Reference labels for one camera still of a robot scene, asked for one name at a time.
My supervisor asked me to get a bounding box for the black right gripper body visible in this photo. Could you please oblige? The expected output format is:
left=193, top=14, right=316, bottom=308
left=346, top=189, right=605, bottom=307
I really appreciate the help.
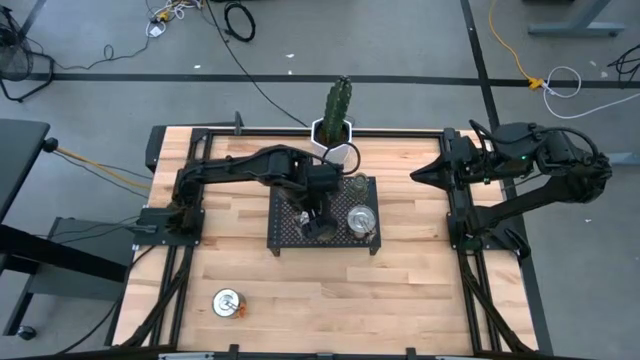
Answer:
left=449, top=134, right=494, bottom=191

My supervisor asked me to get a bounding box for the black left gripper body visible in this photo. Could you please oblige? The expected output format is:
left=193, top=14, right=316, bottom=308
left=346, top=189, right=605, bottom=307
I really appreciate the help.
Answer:
left=301, top=192, right=339, bottom=242

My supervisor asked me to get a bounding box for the green glass candle holder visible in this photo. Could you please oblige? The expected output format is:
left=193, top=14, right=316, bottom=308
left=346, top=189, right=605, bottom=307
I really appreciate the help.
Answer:
left=348, top=173, right=371, bottom=201

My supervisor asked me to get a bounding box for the silver candle holder orange tag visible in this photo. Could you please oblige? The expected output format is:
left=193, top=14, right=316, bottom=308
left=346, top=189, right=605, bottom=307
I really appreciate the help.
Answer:
left=211, top=287, right=248, bottom=320

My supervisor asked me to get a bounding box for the black perforated metal shelf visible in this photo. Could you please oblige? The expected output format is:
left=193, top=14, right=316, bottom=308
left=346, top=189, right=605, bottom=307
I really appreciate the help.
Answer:
left=266, top=175, right=382, bottom=257

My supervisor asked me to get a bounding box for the white hexagonal planter pot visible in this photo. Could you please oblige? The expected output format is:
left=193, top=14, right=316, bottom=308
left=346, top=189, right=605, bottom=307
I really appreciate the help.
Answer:
left=309, top=117, right=354, bottom=166

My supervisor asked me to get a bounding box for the green cactus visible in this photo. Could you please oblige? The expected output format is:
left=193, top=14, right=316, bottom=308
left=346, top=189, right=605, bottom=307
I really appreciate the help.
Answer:
left=321, top=74, right=354, bottom=144

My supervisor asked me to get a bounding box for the grey desk foot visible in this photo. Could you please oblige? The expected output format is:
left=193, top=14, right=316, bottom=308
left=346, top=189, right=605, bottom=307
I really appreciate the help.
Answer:
left=607, top=152, right=640, bottom=166

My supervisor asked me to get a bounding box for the grey desk base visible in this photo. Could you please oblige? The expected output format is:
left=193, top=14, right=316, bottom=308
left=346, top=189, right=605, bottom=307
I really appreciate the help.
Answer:
left=527, top=0, right=626, bottom=37

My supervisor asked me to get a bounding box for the black desk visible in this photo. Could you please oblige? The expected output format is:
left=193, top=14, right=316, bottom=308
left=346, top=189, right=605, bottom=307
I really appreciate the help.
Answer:
left=0, top=118, right=129, bottom=284

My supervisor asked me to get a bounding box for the black floor fan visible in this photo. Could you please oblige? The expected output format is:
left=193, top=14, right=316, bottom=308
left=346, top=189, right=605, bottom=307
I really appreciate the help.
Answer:
left=0, top=4, right=56, bottom=104

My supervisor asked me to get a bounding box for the black aluminium rig frame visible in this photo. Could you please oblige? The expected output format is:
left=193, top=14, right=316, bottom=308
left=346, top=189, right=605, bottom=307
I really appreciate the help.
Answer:
left=104, top=124, right=554, bottom=360

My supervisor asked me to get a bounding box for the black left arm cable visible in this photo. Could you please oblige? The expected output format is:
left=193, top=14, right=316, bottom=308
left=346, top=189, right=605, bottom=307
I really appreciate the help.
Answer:
left=322, top=141, right=362, bottom=177

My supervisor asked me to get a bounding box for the yellow extension cable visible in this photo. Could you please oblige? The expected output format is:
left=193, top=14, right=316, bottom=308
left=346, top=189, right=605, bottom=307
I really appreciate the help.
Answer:
left=488, top=0, right=546, bottom=91

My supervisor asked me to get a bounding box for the long black floor cable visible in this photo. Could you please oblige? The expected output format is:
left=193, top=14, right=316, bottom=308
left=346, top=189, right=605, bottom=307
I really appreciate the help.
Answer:
left=203, top=0, right=310, bottom=127

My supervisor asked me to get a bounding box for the white floor cable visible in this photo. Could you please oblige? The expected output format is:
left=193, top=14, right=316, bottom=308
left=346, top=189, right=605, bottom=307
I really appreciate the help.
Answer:
left=542, top=65, right=640, bottom=120

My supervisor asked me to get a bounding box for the black cable bundle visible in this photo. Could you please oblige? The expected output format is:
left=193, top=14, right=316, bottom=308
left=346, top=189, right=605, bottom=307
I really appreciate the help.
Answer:
left=607, top=42, right=640, bottom=84

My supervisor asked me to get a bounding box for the black coiled cable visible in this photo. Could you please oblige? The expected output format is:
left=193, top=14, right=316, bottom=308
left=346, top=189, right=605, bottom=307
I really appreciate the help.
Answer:
left=223, top=2, right=257, bottom=44

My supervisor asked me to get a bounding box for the orange-yellow cable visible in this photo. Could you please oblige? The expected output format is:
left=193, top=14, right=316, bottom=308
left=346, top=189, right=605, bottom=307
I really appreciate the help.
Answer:
left=54, top=144, right=151, bottom=191

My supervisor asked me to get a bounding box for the grey base plate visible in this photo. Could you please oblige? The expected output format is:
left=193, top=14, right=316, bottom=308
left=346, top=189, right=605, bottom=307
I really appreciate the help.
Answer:
left=29, top=217, right=136, bottom=301

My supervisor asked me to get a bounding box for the thin black floor cable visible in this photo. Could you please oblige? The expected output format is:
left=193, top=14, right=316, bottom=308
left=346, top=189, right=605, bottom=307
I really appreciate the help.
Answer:
left=49, top=34, right=151, bottom=71

